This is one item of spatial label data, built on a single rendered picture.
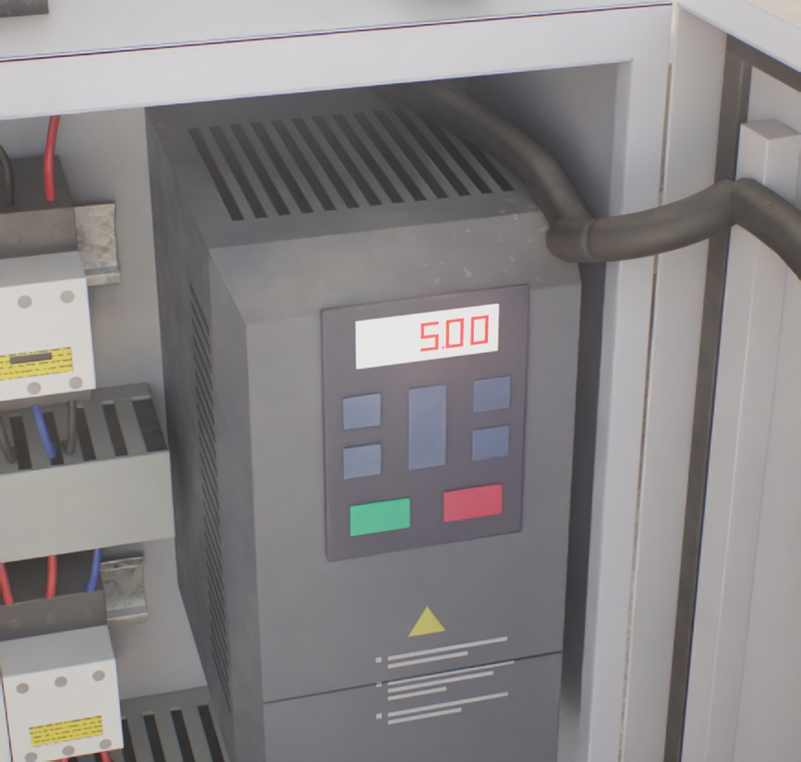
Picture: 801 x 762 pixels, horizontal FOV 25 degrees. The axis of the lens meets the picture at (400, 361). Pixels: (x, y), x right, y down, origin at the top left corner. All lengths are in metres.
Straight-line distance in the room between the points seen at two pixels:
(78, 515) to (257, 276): 0.18
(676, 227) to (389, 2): 0.11
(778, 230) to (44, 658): 0.36
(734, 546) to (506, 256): 0.12
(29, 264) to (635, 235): 0.23
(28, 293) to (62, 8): 0.13
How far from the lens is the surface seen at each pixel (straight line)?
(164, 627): 0.84
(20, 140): 0.72
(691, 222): 0.55
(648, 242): 0.55
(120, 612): 0.83
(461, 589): 0.65
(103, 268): 0.75
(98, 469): 0.72
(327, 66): 0.54
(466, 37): 0.55
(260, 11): 0.56
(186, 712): 0.85
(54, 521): 0.73
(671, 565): 0.67
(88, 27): 0.55
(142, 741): 0.84
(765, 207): 0.54
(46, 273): 0.66
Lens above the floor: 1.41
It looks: 28 degrees down
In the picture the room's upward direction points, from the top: straight up
